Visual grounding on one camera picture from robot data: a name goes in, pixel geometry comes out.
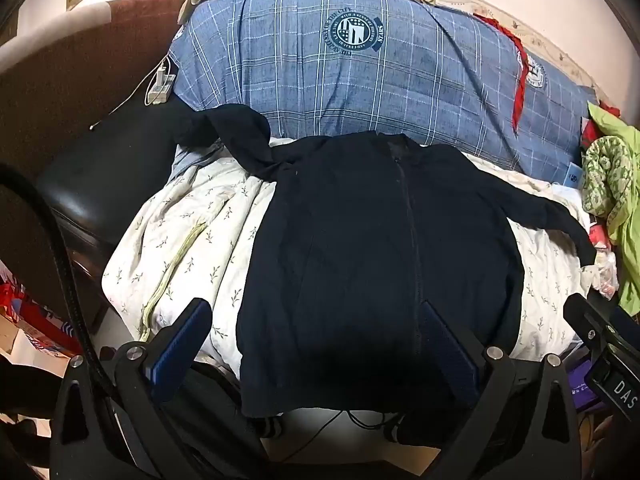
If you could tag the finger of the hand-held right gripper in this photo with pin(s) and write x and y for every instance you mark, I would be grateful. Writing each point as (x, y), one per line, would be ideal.
(600, 322)

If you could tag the white power strip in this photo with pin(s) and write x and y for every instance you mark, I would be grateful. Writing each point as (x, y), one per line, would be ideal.
(161, 87)

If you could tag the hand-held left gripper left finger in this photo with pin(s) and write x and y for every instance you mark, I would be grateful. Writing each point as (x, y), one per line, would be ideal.
(182, 345)

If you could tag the brown fabric headboard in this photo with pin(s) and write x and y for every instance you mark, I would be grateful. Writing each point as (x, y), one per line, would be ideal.
(75, 75)

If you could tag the blue plaid pillow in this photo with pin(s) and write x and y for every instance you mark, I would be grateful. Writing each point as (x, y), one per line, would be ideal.
(300, 75)

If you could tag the white leaf print duvet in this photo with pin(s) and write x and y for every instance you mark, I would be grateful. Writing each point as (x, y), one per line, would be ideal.
(200, 240)

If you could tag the black zip jacket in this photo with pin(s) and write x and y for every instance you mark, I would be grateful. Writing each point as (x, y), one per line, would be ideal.
(375, 260)

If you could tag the grey blue bedsheet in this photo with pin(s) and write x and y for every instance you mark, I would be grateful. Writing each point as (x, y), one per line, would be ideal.
(192, 160)

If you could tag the green patterned quilt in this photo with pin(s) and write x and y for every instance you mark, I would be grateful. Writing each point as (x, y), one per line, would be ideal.
(607, 170)

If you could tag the red packet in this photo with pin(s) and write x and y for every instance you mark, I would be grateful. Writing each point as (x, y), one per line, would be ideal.
(597, 235)

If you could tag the red ribbon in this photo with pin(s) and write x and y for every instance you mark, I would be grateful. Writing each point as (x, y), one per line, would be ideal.
(523, 67)

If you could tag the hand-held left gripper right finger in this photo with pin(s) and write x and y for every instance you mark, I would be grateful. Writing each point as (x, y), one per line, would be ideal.
(447, 355)

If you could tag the clear plastic bag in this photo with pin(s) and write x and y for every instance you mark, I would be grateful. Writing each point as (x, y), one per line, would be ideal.
(605, 270)

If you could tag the purple paper bag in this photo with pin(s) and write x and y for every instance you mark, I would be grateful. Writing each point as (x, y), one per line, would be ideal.
(580, 385)

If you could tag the red printed bag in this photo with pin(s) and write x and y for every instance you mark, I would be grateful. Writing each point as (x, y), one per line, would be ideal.
(30, 310)

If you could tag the red cloth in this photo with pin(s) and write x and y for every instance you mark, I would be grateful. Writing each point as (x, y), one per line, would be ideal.
(590, 132)

